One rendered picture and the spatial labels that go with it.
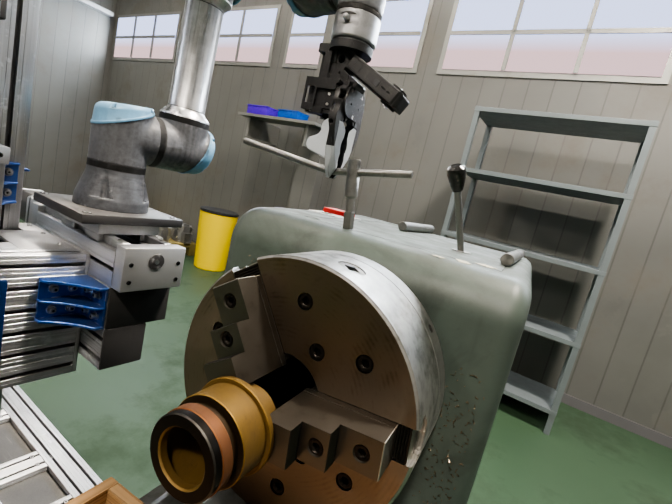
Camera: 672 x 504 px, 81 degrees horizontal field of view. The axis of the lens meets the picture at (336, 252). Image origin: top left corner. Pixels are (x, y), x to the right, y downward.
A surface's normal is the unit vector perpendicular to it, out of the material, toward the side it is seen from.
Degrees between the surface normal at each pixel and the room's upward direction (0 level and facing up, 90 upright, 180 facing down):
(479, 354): 90
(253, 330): 56
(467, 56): 90
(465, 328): 90
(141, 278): 90
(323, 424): 5
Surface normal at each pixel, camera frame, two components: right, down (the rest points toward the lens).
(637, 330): -0.54, 0.01
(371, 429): 0.15, -0.98
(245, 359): 0.84, -0.32
